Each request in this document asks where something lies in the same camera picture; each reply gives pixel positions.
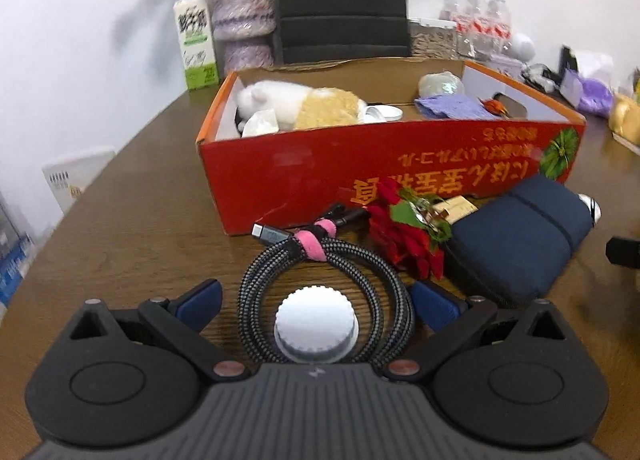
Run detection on white round device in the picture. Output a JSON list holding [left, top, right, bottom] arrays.
[[507, 32, 536, 63]]

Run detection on purple knit cloth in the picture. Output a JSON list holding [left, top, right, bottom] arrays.
[[414, 94, 501, 121]]

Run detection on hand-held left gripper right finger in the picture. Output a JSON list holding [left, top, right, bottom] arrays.
[[384, 280, 572, 384]]

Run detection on brown wooden desk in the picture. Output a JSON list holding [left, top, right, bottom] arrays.
[[0, 54, 640, 460]]

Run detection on small red packet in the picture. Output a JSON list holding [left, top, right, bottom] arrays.
[[477, 96, 511, 118]]

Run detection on green white milk carton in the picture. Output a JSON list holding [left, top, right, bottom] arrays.
[[173, 0, 220, 91]]

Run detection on ribbed white jar lid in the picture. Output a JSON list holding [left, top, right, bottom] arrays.
[[273, 286, 359, 365]]

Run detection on red fabric rose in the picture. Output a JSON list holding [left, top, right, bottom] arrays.
[[367, 177, 479, 281]]

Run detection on wadded clear plastic bag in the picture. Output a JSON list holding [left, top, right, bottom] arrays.
[[418, 72, 466, 99]]

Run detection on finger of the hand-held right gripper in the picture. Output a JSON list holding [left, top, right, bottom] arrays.
[[605, 236, 640, 271]]

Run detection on white charger with cables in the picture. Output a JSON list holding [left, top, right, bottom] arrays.
[[520, 62, 561, 90]]

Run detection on purple marbled vase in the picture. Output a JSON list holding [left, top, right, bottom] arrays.
[[207, 0, 277, 71]]

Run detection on clear seed container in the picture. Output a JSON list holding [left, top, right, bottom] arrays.
[[409, 17, 458, 60]]

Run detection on blue brochures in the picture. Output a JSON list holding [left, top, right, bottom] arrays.
[[0, 235, 36, 311]]

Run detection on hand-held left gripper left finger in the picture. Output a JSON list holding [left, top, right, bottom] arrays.
[[67, 278, 252, 383]]

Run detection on white wall panel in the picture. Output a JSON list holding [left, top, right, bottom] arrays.
[[41, 147, 118, 215]]

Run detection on pale lavender tin box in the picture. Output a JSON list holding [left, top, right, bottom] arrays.
[[487, 52, 523, 80]]

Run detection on yellow mug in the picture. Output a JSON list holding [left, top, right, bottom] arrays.
[[607, 92, 640, 145]]

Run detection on red cardboard box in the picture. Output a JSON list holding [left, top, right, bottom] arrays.
[[195, 57, 587, 238]]

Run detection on silver metal cylinder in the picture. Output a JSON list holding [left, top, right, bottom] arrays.
[[577, 194, 603, 228]]

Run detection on white yellow plush hamster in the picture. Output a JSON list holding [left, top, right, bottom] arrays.
[[234, 80, 370, 133]]

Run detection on purple tissue box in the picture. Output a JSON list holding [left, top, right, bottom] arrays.
[[559, 44, 616, 118]]

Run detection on smooth white jar lid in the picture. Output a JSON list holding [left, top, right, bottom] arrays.
[[362, 104, 405, 125]]

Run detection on grey braided cable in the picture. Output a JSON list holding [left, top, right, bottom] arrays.
[[239, 204, 416, 366]]

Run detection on white tissue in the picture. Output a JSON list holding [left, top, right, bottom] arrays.
[[241, 108, 281, 138]]

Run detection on navy zip pouch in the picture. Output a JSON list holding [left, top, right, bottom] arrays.
[[442, 174, 593, 309]]

